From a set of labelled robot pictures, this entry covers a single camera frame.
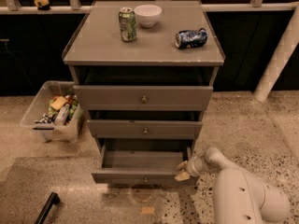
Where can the green soda can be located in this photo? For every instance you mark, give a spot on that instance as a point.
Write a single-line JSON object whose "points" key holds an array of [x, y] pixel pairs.
{"points": [[127, 23]]}

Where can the grey middle drawer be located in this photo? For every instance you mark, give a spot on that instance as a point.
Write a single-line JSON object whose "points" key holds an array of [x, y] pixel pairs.
{"points": [[144, 129]]}

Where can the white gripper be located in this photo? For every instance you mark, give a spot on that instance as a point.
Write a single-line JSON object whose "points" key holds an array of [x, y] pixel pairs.
{"points": [[192, 167]]}

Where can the white diagonal pillar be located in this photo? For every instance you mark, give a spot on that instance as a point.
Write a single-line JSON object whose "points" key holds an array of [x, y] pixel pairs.
{"points": [[283, 52]]}

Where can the white bowl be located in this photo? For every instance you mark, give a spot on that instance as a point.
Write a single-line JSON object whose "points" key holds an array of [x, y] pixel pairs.
{"points": [[148, 15]]}

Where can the grey top drawer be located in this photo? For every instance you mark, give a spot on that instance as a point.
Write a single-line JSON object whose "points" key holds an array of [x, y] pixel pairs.
{"points": [[144, 98]]}

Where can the yellow sponge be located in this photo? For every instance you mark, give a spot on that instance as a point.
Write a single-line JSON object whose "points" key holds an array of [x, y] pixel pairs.
{"points": [[58, 103]]}

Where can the clear plastic bin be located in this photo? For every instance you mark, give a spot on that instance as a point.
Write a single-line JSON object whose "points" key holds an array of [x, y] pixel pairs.
{"points": [[39, 117]]}

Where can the yellow black object on rail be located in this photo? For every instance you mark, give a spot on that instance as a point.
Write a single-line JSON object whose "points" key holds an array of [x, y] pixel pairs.
{"points": [[42, 4]]}

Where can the white plastic bottle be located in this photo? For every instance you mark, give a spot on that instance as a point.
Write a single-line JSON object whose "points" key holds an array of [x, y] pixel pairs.
{"points": [[62, 115]]}

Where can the grey bottom drawer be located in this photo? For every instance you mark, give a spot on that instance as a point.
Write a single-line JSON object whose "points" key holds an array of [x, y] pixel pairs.
{"points": [[141, 167]]}

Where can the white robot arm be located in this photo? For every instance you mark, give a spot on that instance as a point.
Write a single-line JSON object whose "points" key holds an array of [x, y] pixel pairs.
{"points": [[240, 197]]}

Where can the metal railing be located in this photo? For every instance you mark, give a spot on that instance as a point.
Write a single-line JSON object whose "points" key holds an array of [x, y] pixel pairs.
{"points": [[46, 8]]}

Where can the blue crushed soda can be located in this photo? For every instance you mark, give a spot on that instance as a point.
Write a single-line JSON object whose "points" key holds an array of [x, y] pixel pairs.
{"points": [[191, 38]]}

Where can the black bar handle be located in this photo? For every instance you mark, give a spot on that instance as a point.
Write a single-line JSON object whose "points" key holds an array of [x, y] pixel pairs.
{"points": [[53, 199]]}

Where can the grey drawer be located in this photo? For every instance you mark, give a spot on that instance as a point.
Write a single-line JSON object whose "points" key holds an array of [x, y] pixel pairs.
{"points": [[144, 129], [141, 167], [144, 98]]}

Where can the grey drawer cabinet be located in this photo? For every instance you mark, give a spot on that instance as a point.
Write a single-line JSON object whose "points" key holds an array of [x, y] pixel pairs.
{"points": [[98, 56]]}

